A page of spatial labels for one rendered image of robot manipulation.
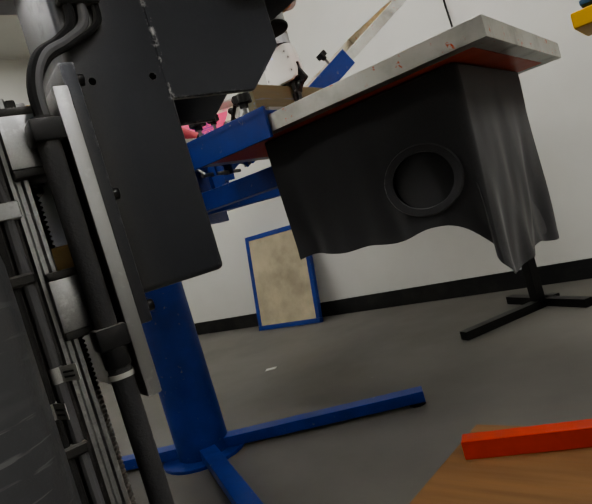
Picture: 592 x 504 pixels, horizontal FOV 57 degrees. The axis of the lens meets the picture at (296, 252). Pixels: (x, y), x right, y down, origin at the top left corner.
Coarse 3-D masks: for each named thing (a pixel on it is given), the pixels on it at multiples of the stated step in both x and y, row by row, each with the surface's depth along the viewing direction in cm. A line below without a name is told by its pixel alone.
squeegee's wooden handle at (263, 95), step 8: (256, 88) 137; (264, 88) 139; (272, 88) 142; (280, 88) 144; (288, 88) 147; (304, 88) 153; (312, 88) 156; (320, 88) 159; (256, 96) 136; (264, 96) 138; (272, 96) 141; (280, 96) 144; (288, 96) 146; (304, 96) 152; (248, 104) 137; (256, 104) 136; (264, 104) 138; (272, 104) 140; (280, 104) 143; (288, 104) 146
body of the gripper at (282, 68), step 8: (280, 48) 146; (288, 48) 145; (272, 56) 148; (280, 56) 146; (288, 56) 145; (296, 56) 147; (272, 64) 148; (280, 64) 147; (288, 64) 145; (296, 64) 146; (272, 72) 149; (280, 72) 147; (288, 72) 146; (296, 72) 145; (272, 80) 149; (280, 80) 148; (288, 80) 146
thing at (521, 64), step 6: (504, 60) 117; (510, 60) 119; (516, 60) 121; (522, 60) 123; (528, 60) 126; (492, 66) 120; (498, 66) 122; (504, 66) 124; (510, 66) 127; (516, 66) 129; (522, 66) 131; (528, 66) 134
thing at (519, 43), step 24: (480, 24) 90; (504, 24) 100; (408, 48) 98; (432, 48) 96; (456, 48) 93; (480, 48) 98; (504, 48) 104; (528, 48) 111; (552, 48) 129; (360, 72) 105; (384, 72) 102; (408, 72) 101; (312, 96) 112; (336, 96) 109; (288, 120) 117
